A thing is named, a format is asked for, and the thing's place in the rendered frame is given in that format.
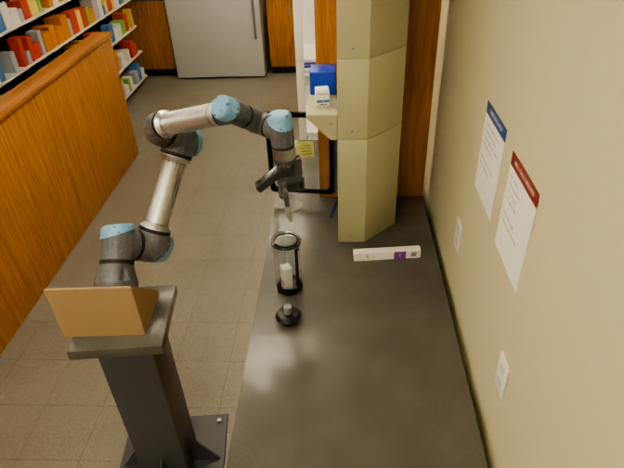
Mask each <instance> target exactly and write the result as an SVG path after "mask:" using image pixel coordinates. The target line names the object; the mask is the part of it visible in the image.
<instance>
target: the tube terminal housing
mask: <svg viewBox="0 0 624 468"><path fill-rule="evenodd" d="M406 52H407V46H406V45H405V46H403V47H400V48H398V49H395V50H392V51H389V52H386V53H383V54H381V55H378V56H375V57H372V58H339V59H337V139H338V241H339V242H358V241H367V240H368V239H370V238H371V237H373V236H375V235H376V234H378V233H380V232H381V231H383V230H385V229H386V228H388V227H390V226H392V225H393V224H395V219H396V205H397V178H398V164H399V150H400V136H401V122H402V108H403V94H404V80H405V66H406Z"/></svg>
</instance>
